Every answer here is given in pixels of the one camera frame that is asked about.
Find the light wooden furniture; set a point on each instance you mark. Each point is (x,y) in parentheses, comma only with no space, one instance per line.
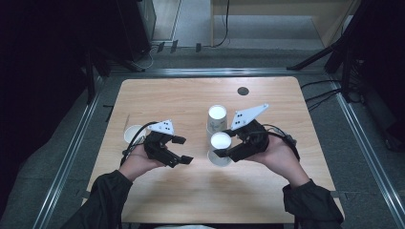
(331,19)

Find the person's right hand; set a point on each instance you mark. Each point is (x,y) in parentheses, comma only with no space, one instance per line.
(283,157)

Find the white paper cup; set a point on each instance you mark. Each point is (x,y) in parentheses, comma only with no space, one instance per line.
(220,141)
(217,116)
(209,133)
(132,133)

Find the grey tape piece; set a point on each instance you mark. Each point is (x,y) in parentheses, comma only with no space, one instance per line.
(336,194)
(85,194)

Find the black cabinet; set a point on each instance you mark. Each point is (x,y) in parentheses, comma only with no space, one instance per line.
(133,28)

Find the metal floor rail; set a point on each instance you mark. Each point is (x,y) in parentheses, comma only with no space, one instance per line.
(216,72)
(68,159)
(372,159)

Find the black metal stand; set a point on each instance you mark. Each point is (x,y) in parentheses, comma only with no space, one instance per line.
(337,51)
(90,76)

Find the person's left hand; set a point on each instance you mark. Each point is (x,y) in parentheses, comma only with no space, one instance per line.
(138,162)

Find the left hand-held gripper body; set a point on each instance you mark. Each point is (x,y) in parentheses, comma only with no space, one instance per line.
(157,146)

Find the grey floor block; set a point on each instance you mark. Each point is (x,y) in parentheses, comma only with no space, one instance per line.
(160,46)
(198,47)
(174,46)

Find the black tape strip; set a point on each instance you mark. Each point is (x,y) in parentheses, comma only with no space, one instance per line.
(110,112)

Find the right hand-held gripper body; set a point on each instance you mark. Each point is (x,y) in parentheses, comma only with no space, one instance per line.
(253,140)

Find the black round table grommet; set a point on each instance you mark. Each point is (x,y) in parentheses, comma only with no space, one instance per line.
(243,91)

